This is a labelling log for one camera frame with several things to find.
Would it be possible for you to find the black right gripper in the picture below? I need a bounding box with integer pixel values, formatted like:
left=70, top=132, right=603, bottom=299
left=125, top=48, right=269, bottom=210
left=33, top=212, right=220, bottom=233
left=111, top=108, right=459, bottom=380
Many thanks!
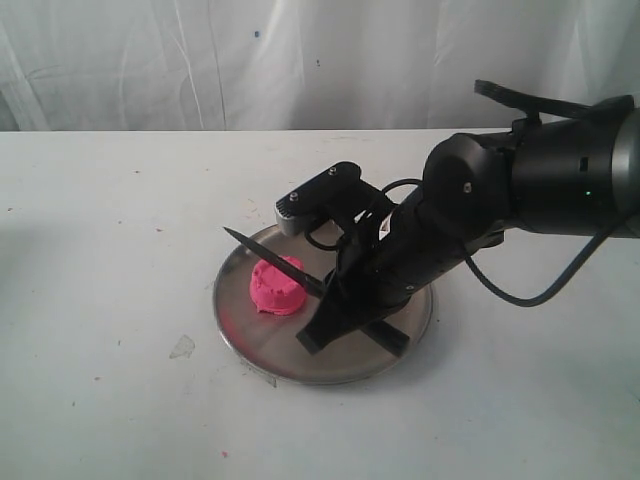
left=296, top=219, right=440, bottom=356

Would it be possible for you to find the black knife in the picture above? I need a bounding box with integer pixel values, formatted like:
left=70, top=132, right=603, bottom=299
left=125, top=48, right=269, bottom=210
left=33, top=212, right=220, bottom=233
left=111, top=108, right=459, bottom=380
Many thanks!
left=224, top=227, right=326, bottom=298

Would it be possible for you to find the pink play dough lump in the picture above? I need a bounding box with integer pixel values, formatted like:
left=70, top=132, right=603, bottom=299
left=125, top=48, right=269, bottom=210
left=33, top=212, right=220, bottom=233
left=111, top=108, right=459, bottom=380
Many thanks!
left=249, top=260, right=307, bottom=316

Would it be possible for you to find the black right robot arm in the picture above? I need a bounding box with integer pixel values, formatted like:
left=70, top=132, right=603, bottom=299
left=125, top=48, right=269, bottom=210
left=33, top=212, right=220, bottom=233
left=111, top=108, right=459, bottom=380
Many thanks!
left=286, top=95, right=639, bottom=354

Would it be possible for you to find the round stainless steel plate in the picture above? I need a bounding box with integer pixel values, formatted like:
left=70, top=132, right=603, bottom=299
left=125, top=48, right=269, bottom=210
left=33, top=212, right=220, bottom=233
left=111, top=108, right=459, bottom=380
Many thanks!
left=213, top=224, right=434, bottom=385

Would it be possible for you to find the white backdrop curtain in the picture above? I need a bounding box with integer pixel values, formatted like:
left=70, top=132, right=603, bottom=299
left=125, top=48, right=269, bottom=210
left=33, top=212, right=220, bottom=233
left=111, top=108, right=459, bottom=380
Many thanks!
left=1, top=1, right=639, bottom=131

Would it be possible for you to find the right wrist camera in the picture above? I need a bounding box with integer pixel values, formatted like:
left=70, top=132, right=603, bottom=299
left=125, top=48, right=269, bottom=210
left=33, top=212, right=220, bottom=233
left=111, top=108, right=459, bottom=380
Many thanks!
left=275, top=161, right=395, bottom=237

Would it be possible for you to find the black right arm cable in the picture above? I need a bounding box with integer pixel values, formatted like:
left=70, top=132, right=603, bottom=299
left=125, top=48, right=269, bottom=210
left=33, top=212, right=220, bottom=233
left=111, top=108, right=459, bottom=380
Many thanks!
left=462, top=209, right=640, bottom=307

